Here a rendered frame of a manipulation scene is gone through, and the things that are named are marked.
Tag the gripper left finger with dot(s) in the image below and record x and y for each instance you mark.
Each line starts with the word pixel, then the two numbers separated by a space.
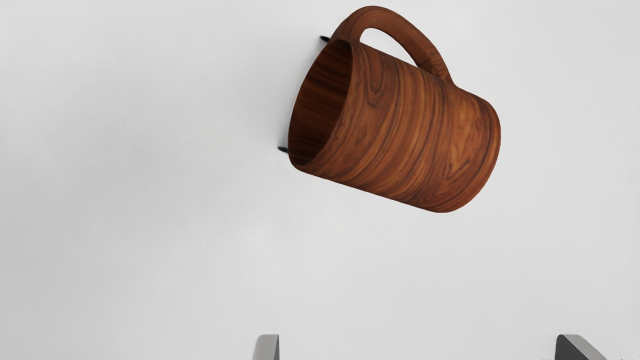
pixel 266 348

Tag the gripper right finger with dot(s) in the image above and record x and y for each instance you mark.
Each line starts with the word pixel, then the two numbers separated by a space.
pixel 575 350

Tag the brown wooden mug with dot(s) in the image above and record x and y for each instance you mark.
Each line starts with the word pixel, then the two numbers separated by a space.
pixel 400 130

